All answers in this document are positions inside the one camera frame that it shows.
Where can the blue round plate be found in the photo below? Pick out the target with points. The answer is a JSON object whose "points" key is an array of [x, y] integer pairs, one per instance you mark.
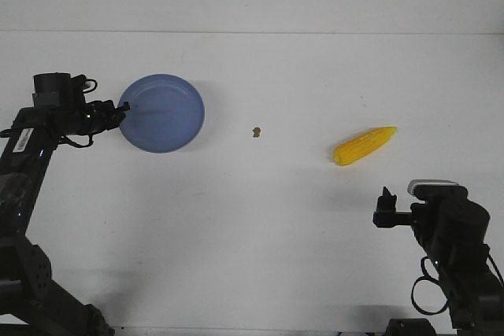
{"points": [[166, 113]]}

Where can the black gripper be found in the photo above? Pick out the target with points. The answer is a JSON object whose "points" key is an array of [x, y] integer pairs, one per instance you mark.
{"points": [[81, 118], [386, 216]]}

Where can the yellow corn cob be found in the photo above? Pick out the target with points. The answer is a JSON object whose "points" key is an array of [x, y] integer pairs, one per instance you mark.
{"points": [[362, 145]]}

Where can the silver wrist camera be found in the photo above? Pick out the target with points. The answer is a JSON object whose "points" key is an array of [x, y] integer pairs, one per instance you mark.
{"points": [[417, 183]]}

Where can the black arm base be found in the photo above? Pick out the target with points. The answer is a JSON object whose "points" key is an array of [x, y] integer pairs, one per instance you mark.
{"points": [[409, 327]]}

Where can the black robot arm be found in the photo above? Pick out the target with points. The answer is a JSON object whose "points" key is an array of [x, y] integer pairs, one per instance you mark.
{"points": [[451, 229], [28, 290]]}

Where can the small brown table stain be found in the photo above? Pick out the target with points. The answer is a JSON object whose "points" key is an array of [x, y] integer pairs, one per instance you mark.
{"points": [[256, 132]]}

